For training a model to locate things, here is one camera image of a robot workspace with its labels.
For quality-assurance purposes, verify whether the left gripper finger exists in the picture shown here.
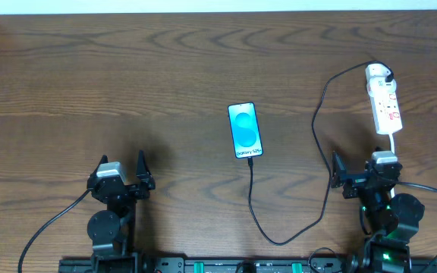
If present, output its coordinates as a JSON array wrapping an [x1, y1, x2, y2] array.
[[97, 155, 108, 168], [136, 150, 154, 186]]

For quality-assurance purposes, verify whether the black USB charging cable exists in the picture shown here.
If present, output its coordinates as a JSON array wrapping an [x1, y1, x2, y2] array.
[[246, 60, 395, 246]]

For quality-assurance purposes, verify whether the white USB wall charger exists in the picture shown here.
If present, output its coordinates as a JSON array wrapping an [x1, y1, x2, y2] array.
[[365, 63, 395, 86]]

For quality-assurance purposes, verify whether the blue Samsung Galaxy smartphone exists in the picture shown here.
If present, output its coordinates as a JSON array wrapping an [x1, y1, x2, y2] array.
[[227, 102, 263, 159]]

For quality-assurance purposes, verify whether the white power strip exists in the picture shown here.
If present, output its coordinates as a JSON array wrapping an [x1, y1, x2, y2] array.
[[366, 77, 403, 135]]

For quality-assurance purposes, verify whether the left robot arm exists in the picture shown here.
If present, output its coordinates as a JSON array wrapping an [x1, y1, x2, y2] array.
[[86, 151, 156, 272]]

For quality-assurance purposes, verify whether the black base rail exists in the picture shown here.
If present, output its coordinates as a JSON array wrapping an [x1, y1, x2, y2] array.
[[58, 254, 437, 273]]

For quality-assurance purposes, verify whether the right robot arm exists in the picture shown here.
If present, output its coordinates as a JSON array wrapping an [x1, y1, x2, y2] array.
[[332, 151, 425, 273]]

